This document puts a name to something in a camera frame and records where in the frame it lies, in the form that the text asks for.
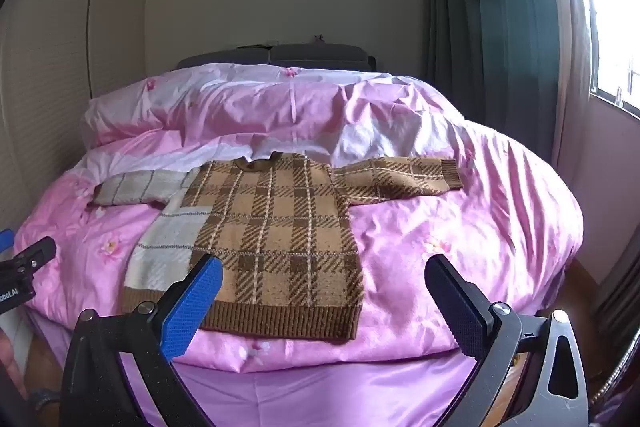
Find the pink satin bed sheet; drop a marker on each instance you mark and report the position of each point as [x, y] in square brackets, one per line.
[325, 394]

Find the person's left hand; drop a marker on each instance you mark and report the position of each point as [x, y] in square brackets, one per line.
[10, 367]

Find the cream closet doors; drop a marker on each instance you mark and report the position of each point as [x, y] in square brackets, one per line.
[60, 57]

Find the pink floral duvet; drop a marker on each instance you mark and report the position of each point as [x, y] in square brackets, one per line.
[320, 187]

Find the window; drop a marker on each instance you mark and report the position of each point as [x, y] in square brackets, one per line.
[607, 17]

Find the dark green curtain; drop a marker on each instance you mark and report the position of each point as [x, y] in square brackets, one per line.
[490, 32]

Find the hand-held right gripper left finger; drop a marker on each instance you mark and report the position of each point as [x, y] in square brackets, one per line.
[192, 307]

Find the brown plaid knit sweater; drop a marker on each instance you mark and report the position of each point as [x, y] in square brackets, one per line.
[280, 237]

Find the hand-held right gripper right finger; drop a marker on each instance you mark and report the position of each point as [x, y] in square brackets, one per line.
[457, 307]

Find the grey bed headboard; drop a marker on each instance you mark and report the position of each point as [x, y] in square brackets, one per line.
[280, 56]

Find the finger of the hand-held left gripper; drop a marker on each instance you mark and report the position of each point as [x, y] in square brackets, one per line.
[5, 241]
[35, 254]

